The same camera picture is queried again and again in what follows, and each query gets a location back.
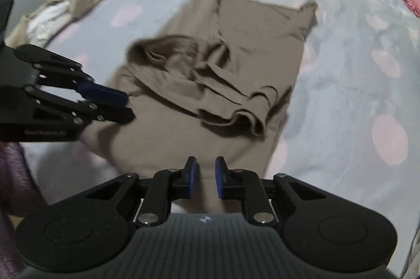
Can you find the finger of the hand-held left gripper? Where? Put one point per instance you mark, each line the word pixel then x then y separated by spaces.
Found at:
pixel 105 94
pixel 118 115

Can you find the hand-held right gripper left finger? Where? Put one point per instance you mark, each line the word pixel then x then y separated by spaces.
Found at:
pixel 193 177

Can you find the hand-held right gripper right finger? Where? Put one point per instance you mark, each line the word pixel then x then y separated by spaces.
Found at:
pixel 219 180

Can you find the taupe shirt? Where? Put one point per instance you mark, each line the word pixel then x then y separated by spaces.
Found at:
pixel 256 36

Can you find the person's purple clothing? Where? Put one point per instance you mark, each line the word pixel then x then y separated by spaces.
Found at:
pixel 16 200

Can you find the blue dotted bed blanket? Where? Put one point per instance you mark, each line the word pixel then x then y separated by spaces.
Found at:
pixel 344 68

